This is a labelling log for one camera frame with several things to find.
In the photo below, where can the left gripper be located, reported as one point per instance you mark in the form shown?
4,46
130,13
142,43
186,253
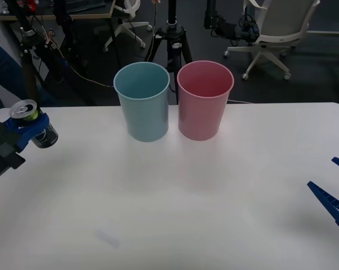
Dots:
0,157

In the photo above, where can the black and green drink can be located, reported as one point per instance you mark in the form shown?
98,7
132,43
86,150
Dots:
45,136

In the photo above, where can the person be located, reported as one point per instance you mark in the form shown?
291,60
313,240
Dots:
3,73

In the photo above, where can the black tripod with red clips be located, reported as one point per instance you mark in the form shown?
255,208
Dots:
27,42

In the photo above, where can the pale blue plastic bin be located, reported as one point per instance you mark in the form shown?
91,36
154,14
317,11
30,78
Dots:
145,115

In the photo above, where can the wooden-edged desk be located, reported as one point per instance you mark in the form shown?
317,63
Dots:
82,14

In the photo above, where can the white chair base with castors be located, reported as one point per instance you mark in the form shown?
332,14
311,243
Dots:
127,28

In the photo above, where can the white office chair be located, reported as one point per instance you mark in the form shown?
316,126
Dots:
282,28

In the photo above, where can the pink plastic bin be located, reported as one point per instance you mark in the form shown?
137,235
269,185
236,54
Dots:
200,115

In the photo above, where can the black tripod with silver collar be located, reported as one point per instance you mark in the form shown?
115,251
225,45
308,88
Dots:
172,33

